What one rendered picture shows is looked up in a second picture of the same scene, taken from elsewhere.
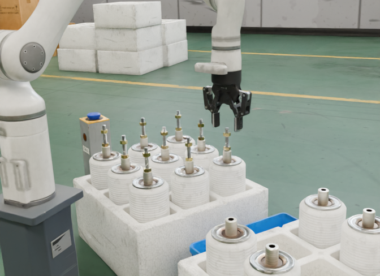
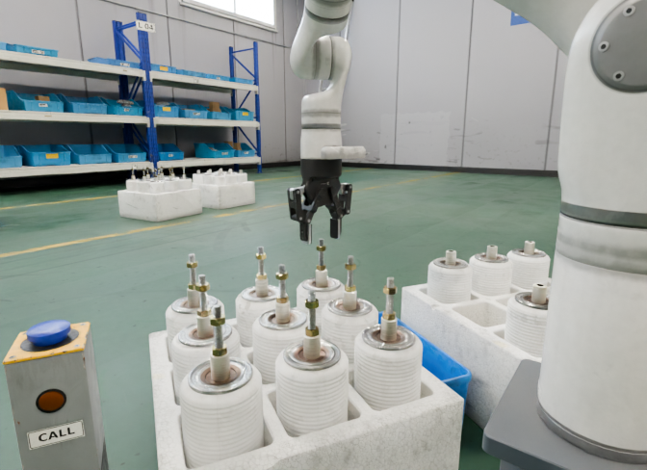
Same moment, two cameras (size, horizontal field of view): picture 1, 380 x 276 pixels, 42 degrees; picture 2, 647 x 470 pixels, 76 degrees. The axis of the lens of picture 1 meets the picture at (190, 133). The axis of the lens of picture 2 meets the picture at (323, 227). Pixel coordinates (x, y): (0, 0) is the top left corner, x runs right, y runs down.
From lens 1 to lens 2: 130 cm
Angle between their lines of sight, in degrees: 78
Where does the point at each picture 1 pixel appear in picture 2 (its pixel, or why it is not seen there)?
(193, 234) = not seen: hidden behind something
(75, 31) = not seen: outside the picture
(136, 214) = (415, 390)
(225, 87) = (327, 182)
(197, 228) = not seen: hidden behind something
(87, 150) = (73, 428)
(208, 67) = (350, 149)
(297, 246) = (468, 308)
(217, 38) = (334, 112)
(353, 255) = (506, 282)
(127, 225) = (439, 408)
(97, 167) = (251, 399)
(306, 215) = (464, 275)
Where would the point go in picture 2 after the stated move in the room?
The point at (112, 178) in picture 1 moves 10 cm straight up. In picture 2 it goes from (338, 377) to (339, 300)
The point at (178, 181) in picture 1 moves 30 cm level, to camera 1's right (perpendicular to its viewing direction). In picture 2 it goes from (372, 320) to (376, 265)
